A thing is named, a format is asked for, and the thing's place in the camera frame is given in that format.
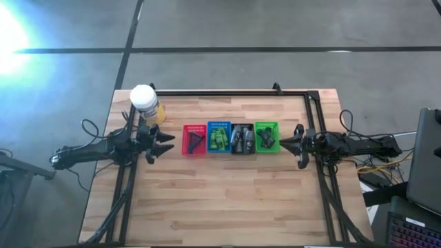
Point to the backlit black keyboard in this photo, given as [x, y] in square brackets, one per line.
[413, 234]

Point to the blue plastic basket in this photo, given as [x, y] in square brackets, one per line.
[218, 124]

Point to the dark blue travel bottle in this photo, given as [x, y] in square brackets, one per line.
[263, 133]
[269, 142]

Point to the green plastic basket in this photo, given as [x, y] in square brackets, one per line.
[275, 129]

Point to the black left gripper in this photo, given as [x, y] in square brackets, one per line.
[147, 141]

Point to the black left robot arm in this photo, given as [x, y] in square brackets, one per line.
[86, 151]

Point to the blue disposable razor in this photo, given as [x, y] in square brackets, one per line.
[192, 143]
[200, 139]

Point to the white-lidded yellow wipes canister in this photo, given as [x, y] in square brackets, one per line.
[143, 98]

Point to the black plastic basket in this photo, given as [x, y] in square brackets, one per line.
[243, 124]

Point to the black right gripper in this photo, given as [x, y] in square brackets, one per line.
[308, 143]

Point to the black aluminium table frame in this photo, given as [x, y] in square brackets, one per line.
[224, 93]

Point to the gray laptop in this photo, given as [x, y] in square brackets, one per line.
[425, 158]

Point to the black metal stand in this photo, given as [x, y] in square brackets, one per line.
[27, 170]

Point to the black power adapter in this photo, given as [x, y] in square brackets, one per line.
[370, 179]

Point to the red plastic basket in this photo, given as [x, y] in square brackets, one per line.
[185, 139]

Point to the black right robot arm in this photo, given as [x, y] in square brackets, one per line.
[361, 146]

